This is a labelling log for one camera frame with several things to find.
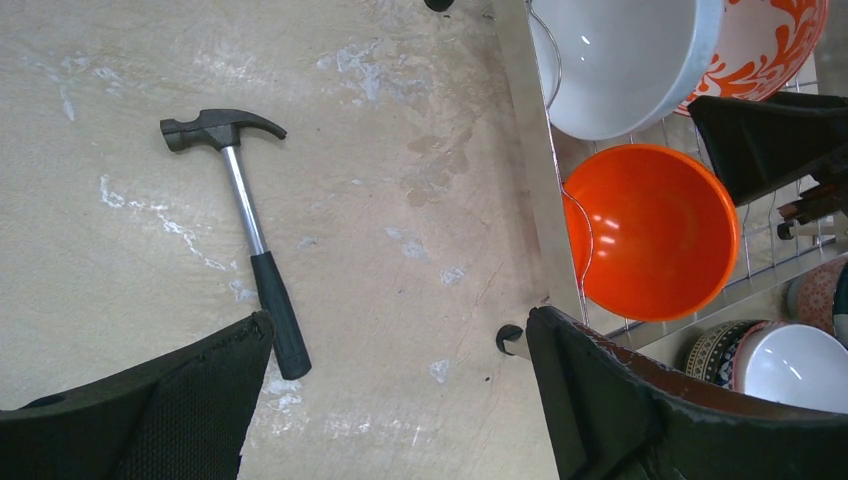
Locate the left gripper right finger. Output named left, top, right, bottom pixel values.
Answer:
left=525, top=306, right=847, bottom=479

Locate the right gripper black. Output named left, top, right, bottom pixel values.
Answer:
left=688, top=91, right=847, bottom=240

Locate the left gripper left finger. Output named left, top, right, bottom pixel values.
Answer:
left=1, top=311, right=275, bottom=479

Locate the orange white floral bowl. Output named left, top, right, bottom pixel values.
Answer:
left=675, top=0, right=829, bottom=116

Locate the stainless steel dish rack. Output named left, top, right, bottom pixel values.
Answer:
left=482, top=1, right=847, bottom=367

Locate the white bowl brown outside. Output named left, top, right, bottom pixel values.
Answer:
left=785, top=256, right=847, bottom=346

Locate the white bowl red patterned outside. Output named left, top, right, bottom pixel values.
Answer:
left=682, top=319, right=848, bottom=416

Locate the black hammer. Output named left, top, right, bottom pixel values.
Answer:
left=159, top=109, right=312, bottom=380

